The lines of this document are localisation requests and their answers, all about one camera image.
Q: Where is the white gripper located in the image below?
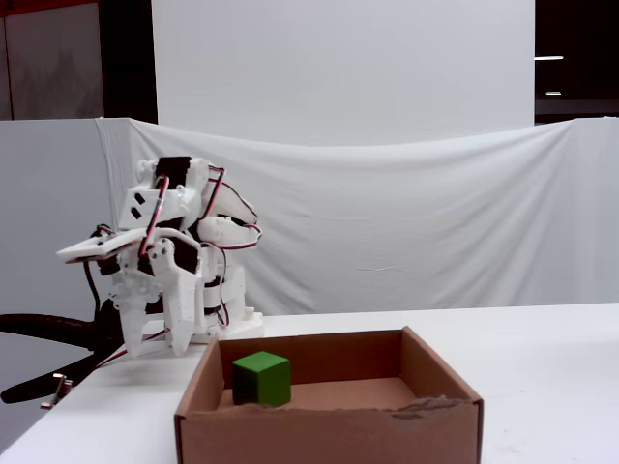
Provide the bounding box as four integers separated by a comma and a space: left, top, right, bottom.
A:
113, 186, 203, 360

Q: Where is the green cube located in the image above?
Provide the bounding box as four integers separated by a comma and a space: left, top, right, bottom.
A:
231, 351, 293, 408

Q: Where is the brown cardboard box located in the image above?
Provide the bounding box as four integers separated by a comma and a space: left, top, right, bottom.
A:
173, 325, 485, 464

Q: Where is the black curved tube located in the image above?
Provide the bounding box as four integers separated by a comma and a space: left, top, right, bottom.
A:
0, 299, 125, 405

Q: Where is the brown cabinet panel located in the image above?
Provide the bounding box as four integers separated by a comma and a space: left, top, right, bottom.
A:
0, 13, 105, 122

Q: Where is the white cloth backdrop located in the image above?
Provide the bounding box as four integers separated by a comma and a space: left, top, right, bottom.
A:
95, 115, 619, 316

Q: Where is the white backdrop board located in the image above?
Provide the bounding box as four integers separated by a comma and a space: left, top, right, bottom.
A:
151, 0, 537, 149

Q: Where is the red black white base cable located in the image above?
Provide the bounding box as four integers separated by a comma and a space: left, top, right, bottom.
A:
93, 327, 171, 372

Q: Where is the black camera cable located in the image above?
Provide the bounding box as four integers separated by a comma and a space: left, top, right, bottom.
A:
82, 222, 117, 320

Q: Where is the red black white servo cable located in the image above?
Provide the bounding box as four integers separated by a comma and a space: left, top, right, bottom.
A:
137, 174, 171, 260

